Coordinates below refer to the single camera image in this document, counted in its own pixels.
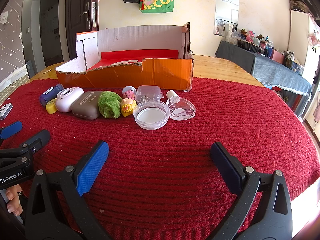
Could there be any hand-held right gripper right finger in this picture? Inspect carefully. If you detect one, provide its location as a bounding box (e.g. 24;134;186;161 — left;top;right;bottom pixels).
209;142;293;240

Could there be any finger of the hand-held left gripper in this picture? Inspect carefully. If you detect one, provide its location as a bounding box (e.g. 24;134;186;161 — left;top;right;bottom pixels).
19;129;51;155
0;121;23;140

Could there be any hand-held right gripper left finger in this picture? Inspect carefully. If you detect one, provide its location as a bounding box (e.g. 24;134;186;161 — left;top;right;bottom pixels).
25;140;112;240

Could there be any yellow bottle cap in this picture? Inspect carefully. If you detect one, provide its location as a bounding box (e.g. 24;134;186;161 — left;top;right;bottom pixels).
46;99;58;115

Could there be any blue bottle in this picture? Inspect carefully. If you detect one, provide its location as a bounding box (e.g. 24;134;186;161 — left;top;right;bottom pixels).
39;83;64;107

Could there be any clear perfume bottle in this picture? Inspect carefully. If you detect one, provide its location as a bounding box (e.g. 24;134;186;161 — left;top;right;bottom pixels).
166;90;197;121

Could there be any clear round lid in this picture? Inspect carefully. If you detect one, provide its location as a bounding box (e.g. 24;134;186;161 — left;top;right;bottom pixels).
133;100;170;130

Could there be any small clear plastic box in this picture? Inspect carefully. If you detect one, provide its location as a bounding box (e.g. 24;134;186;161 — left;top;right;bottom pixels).
135;85;164;103

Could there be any orange cardboard box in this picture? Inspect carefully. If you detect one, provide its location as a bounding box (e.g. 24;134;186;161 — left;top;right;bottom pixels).
55;22;195;92

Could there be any person's left hand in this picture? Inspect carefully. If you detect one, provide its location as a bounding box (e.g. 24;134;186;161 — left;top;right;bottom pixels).
5;184;23;217

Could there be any small white device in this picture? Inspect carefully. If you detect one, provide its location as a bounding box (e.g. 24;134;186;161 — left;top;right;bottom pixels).
0;103;13;120

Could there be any white round case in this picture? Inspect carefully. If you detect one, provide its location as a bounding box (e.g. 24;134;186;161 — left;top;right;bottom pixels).
55;87;85;113

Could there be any grey eyeshadow case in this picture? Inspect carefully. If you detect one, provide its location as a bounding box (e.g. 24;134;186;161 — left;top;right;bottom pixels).
71;90;102;120

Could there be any green rolled towel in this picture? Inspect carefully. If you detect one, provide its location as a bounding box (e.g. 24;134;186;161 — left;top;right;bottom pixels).
97;91;123;119

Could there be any blue bin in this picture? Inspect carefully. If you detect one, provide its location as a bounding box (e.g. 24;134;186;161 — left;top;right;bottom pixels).
25;59;34;77

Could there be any yellow toy figurine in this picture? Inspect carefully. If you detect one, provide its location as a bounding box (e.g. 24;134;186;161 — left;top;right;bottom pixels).
120;98;137;117

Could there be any red knitted mat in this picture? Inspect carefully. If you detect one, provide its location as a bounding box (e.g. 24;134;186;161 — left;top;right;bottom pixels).
0;77;320;240

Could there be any pink toy figurine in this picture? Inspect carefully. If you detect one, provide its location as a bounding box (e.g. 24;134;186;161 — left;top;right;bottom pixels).
122;85;137;100

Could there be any side table with denim cloth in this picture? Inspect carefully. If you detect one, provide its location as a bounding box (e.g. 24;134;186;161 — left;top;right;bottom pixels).
215;40;313;123

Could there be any pink box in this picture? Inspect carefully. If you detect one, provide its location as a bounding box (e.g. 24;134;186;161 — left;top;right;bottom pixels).
271;49;285;64

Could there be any black basket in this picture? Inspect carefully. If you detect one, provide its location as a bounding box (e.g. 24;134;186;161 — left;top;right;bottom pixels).
236;38;260;53

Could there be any dark wooden door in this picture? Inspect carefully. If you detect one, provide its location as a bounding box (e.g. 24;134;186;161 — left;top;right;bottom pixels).
65;0;100;60

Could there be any white refrigerator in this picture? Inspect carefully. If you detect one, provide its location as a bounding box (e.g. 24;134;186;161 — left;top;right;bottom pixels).
287;8;320;85

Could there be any wall mirror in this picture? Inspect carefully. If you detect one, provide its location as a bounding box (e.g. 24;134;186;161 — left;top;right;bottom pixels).
214;0;240;37

